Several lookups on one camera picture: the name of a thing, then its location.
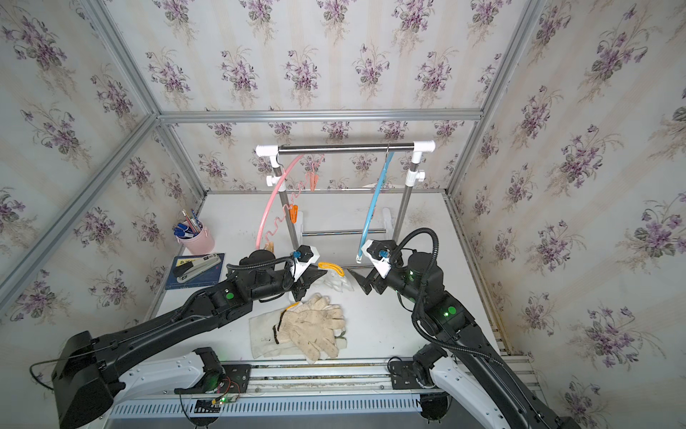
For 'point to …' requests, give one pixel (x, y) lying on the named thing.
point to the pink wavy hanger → (290, 199)
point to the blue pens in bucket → (190, 228)
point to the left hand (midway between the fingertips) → (327, 271)
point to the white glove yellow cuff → (335, 277)
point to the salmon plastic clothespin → (313, 179)
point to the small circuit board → (213, 406)
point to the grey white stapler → (196, 267)
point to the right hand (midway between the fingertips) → (369, 254)
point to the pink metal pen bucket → (199, 244)
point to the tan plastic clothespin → (271, 247)
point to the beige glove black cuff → (312, 324)
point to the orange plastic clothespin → (294, 213)
